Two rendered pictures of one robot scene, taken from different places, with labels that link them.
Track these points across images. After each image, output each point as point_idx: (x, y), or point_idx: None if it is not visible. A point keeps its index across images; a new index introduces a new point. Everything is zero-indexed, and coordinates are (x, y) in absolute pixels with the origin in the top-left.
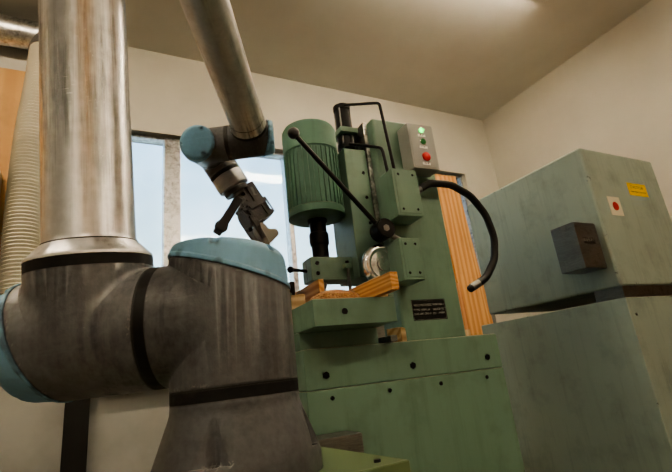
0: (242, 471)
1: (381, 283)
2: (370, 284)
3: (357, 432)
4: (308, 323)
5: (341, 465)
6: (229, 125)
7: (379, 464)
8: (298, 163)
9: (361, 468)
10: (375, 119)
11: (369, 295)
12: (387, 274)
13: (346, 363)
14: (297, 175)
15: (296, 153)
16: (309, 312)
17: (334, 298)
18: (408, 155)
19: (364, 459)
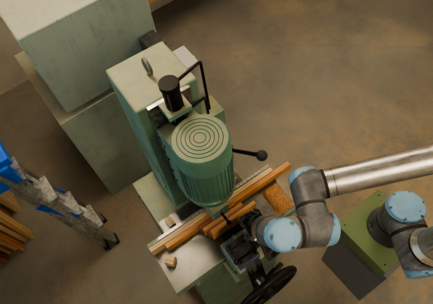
0: None
1: (283, 171)
2: (274, 176)
3: None
4: (291, 214)
5: (380, 203)
6: (321, 198)
7: (381, 194)
8: (230, 169)
9: (385, 198)
10: (194, 76)
11: (271, 180)
12: (288, 165)
13: None
14: (230, 176)
15: (230, 164)
16: (294, 210)
17: (290, 196)
18: (198, 85)
19: (374, 199)
